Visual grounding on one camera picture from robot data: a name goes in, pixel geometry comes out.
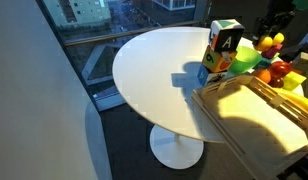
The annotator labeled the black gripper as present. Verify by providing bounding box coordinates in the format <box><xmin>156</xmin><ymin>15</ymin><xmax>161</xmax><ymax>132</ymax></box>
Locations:
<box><xmin>252</xmin><ymin>8</ymin><xmax>298</xmax><ymax>46</ymax></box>

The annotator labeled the round yellow fruit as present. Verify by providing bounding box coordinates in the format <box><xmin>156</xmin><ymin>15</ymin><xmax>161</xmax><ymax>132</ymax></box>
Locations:
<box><xmin>254</xmin><ymin>35</ymin><xmax>274</xmax><ymax>52</ymax></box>

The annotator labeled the maroon block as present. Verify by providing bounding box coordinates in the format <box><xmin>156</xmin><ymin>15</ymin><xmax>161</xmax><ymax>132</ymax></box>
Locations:
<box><xmin>261</xmin><ymin>43</ymin><xmax>284</xmax><ymax>60</ymax></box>

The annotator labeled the green wooden block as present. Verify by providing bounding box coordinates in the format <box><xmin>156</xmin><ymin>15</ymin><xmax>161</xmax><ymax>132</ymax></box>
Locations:
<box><xmin>254</xmin><ymin>57</ymin><xmax>272</xmax><ymax>69</ymax></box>

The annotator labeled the green bowl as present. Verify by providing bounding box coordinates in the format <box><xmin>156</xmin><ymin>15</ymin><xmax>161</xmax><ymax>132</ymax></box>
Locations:
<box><xmin>227</xmin><ymin>45</ymin><xmax>263</xmax><ymax>75</ymax></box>

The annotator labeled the red round fruit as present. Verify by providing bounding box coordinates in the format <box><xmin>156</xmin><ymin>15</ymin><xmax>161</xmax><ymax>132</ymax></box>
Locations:
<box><xmin>267</xmin><ymin>60</ymin><xmax>293</xmax><ymax>80</ymax></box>

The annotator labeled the orange fruit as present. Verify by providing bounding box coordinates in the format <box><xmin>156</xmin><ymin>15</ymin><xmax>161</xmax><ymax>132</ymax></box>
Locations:
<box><xmin>253</xmin><ymin>68</ymin><xmax>272</xmax><ymax>84</ymax></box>

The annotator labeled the gray cube block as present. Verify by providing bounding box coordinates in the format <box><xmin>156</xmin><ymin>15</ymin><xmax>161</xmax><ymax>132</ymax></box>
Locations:
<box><xmin>291</xmin><ymin>51</ymin><xmax>308</xmax><ymax>88</ymax></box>

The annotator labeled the light green block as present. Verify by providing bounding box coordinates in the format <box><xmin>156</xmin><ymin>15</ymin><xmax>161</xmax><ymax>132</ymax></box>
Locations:
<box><xmin>282</xmin><ymin>70</ymin><xmax>307</xmax><ymax>92</ymax></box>

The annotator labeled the small yellow lemon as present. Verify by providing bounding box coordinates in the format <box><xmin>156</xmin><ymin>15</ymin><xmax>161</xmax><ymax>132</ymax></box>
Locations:
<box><xmin>272</xmin><ymin>32</ymin><xmax>285</xmax><ymax>47</ymax></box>

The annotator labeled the black soft letter cube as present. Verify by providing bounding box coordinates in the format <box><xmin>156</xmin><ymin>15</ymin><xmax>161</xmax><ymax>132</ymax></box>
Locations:
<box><xmin>208</xmin><ymin>18</ymin><xmax>246</xmax><ymax>53</ymax></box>

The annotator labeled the dark purple plum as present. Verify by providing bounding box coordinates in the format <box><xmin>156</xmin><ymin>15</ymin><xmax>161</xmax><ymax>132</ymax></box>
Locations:
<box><xmin>268</xmin><ymin>78</ymin><xmax>285</xmax><ymax>89</ymax></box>

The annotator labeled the orange yellow soft cube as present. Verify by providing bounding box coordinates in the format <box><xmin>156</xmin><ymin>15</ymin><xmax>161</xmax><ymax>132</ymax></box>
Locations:
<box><xmin>201</xmin><ymin>45</ymin><xmax>238</xmax><ymax>73</ymax></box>

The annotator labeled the blue soft cube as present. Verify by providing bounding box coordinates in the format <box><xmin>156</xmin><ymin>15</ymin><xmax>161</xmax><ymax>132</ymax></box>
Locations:
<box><xmin>197</xmin><ymin>64</ymin><xmax>228</xmax><ymax>87</ymax></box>

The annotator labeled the yellow banana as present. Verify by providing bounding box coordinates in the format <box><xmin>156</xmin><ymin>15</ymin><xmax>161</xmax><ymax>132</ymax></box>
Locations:
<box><xmin>277</xmin><ymin>89</ymin><xmax>308</xmax><ymax>115</ymax></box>

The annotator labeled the light wooden tray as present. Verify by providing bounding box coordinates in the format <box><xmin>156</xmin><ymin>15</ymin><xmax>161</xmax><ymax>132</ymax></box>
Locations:
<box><xmin>190</xmin><ymin>74</ymin><xmax>308</xmax><ymax>180</ymax></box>

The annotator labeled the wooden window handrail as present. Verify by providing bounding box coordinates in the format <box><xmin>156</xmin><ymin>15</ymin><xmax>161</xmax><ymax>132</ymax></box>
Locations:
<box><xmin>63</xmin><ymin>20</ymin><xmax>204</xmax><ymax>47</ymax></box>

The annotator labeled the white table pedestal base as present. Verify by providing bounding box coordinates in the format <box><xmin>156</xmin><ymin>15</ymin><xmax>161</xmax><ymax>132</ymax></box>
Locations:
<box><xmin>149</xmin><ymin>123</ymin><xmax>205</xmax><ymax>170</ymax></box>

